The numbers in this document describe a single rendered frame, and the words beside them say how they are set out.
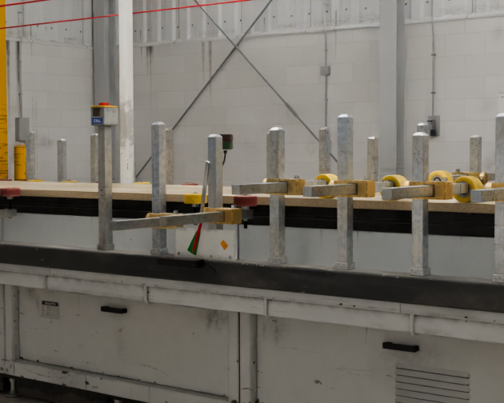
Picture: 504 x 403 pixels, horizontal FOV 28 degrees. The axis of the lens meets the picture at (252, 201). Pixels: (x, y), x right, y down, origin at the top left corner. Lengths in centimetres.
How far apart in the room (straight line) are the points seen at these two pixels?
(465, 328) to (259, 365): 95
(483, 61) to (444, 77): 46
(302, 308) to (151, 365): 93
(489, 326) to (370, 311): 38
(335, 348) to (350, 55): 822
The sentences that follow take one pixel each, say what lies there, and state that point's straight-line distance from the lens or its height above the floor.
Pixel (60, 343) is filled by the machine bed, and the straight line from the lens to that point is 426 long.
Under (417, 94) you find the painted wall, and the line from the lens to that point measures 1096.
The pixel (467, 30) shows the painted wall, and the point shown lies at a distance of 1076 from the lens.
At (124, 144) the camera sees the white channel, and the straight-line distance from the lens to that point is 490.
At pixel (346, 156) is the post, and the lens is 300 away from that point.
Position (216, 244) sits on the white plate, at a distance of 329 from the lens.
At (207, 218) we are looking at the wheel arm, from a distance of 320.
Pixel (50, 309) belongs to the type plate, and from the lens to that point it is 427.
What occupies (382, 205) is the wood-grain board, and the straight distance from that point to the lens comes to 318.
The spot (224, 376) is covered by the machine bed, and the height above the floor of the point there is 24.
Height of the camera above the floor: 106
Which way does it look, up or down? 3 degrees down
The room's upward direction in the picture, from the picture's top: straight up
